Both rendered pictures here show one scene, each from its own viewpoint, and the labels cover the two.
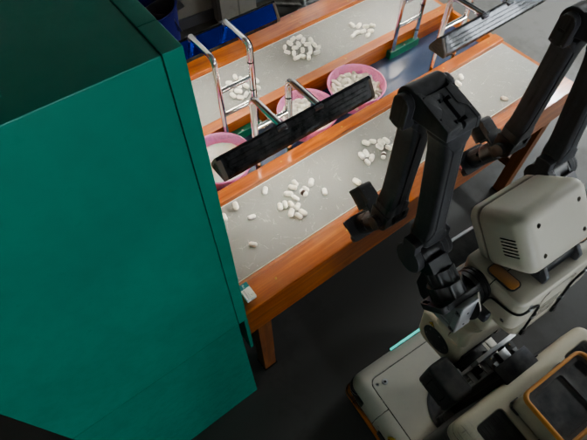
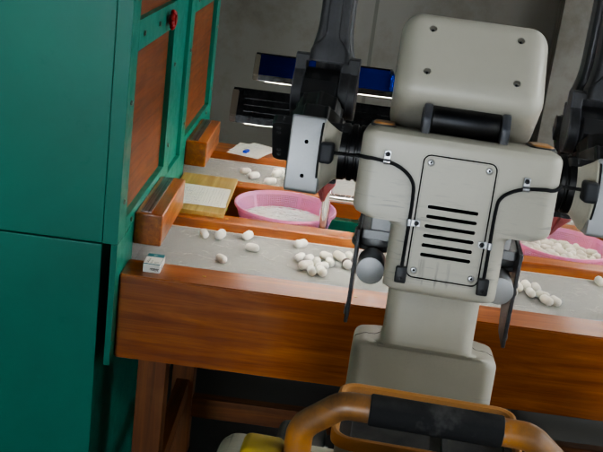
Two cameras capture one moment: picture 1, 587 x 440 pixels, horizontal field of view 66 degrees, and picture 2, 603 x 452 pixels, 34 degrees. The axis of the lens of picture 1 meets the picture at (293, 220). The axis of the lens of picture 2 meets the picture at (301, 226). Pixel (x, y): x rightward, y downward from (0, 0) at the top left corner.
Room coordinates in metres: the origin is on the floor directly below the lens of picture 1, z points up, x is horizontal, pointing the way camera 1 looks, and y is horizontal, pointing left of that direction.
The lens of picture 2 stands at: (-0.73, -1.25, 1.52)
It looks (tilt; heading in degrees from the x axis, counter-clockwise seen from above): 18 degrees down; 37
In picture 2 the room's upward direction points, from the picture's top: 7 degrees clockwise
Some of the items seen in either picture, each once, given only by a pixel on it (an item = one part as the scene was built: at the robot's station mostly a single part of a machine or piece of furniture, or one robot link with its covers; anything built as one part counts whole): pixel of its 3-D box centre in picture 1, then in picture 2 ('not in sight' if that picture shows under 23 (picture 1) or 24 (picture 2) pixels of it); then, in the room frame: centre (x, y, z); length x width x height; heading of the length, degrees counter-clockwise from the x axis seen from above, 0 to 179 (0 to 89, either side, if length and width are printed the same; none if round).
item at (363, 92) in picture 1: (297, 122); (369, 120); (1.08, -0.01, 1.08); 0.62 x 0.08 x 0.07; 127
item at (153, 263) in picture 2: (246, 292); (153, 263); (0.61, 0.15, 0.77); 0.06 x 0.04 x 0.02; 37
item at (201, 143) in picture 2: not in sight; (203, 141); (1.31, 0.71, 0.83); 0.30 x 0.06 x 0.07; 37
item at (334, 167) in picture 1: (389, 145); (537, 299); (1.29, -0.40, 0.73); 1.81 x 0.30 x 0.02; 127
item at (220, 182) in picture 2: not in sight; (202, 194); (1.07, 0.46, 0.77); 0.33 x 0.15 x 0.01; 37
